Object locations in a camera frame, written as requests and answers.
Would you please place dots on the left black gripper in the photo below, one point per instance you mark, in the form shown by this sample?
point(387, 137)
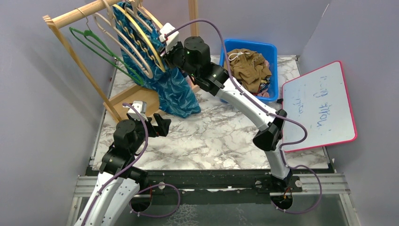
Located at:
point(163, 125)

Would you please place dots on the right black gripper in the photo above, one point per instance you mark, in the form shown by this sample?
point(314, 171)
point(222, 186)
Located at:
point(167, 56)

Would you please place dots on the teal patterned shorts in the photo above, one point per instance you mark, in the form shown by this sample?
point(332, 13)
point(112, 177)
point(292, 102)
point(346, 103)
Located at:
point(175, 94)

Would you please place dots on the yellow hanger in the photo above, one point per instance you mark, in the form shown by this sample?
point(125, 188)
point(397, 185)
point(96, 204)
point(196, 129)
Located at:
point(145, 42)

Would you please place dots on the mustard brown shorts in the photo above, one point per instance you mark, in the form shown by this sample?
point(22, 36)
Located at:
point(246, 66)

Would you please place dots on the green hanger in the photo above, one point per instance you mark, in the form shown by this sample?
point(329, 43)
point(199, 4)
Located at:
point(97, 42)

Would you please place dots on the comic print shorts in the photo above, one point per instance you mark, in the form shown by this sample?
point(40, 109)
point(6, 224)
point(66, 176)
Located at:
point(253, 87)

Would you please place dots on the pink shorts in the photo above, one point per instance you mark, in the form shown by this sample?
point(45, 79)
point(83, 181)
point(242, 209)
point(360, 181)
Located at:
point(265, 82)

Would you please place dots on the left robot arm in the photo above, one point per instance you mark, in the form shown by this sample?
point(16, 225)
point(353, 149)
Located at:
point(118, 181)

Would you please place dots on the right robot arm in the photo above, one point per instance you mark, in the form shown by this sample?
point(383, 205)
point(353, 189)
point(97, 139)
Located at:
point(193, 57)

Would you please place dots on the blue plastic bin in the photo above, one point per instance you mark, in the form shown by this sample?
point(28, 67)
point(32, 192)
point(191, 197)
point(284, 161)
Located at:
point(269, 52)

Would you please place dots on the pink framed whiteboard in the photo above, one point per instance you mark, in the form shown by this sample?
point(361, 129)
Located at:
point(319, 100)

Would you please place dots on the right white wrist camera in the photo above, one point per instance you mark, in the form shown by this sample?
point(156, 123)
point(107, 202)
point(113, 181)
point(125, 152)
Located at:
point(168, 36)

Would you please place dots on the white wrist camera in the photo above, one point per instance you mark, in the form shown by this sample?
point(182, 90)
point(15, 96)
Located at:
point(136, 110)
point(168, 36)

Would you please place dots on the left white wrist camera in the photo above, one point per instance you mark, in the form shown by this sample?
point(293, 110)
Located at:
point(136, 110)

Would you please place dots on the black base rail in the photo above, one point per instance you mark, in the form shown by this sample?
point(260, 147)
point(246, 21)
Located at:
point(202, 187)

